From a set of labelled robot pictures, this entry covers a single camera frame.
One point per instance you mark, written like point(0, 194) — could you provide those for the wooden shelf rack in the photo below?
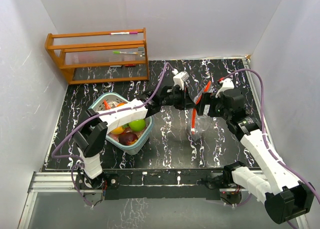
point(86, 50)

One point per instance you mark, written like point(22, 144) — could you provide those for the green marker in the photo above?
point(125, 52)

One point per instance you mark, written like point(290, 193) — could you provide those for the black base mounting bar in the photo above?
point(118, 184)

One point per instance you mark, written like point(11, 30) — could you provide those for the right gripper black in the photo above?
point(208, 98)

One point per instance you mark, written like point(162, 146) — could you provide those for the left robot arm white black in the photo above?
point(91, 135)

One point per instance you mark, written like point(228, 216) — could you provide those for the green apple toy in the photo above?
point(137, 125)

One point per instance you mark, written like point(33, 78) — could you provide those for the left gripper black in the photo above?
point(186, 102)

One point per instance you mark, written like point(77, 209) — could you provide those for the pink white marker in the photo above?
point(124, 33)

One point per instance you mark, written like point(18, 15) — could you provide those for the yellow lemon toy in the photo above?
point(117, 131)

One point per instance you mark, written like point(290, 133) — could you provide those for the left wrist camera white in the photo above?
point(179, 78)

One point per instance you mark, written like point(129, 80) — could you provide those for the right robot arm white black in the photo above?
point(283, 194)

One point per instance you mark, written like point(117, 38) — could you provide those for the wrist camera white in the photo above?
point(179, 78)
point(226, 84)

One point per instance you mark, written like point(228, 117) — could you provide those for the orange persimmon toy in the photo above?
point(121, 104)

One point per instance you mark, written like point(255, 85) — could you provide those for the light blue plastic basket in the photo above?
point(135, 144)

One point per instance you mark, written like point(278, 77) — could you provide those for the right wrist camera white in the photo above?
point(226, 84)

